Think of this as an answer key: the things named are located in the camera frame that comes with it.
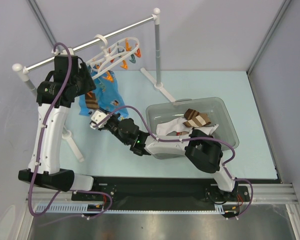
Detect grey plastic bin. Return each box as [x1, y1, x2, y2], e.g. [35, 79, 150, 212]
[146, 97, 240, 149]

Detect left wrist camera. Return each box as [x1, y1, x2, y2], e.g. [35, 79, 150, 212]
[51, 47, 75, 56]

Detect purple cable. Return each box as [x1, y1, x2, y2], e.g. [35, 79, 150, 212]
[27, 42, 113, 218]
[94, 105, 254, 221]

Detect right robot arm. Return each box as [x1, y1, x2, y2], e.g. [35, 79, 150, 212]
[90, 110, 239, 201]

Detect red reindeer sock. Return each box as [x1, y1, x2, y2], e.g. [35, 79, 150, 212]
[176, 131, 189, 136]

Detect yellow clothes peg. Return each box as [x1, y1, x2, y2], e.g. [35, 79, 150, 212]
[120, 60, 129, 70]

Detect white silver clothes rack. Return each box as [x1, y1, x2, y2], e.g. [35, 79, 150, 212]
[11, 7, 177, 163]

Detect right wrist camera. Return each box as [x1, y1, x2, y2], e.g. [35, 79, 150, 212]
[89, 109, 109, 131]

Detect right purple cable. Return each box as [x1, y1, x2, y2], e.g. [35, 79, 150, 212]
[94, 105, 254, 221]

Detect teal clothes peg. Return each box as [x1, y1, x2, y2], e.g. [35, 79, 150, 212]
[129, 53, 136, 64]

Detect orange clothes peg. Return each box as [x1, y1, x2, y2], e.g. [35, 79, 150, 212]
[134, 48, 142, 58]

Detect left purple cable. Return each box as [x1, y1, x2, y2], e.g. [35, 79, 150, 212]
[27, 42, 113, 218]

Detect white black striped sock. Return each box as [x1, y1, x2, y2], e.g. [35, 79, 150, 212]
[156, 117, 192, 136]

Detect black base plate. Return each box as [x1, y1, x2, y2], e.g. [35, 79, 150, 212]
[71, 176, 251, 211]

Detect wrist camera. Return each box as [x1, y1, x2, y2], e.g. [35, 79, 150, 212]
[51, 47, 75, 56]
[89, 109, 109, 131]

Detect white round clip hanger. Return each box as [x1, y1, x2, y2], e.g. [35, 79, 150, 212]
[85, 34, 140, 77]

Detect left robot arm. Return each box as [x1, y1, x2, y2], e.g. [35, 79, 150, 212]
[18, 54, 100, 200]

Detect blue patterned sock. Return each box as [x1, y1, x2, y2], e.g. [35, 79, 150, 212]
[79, 70, 125, 116]

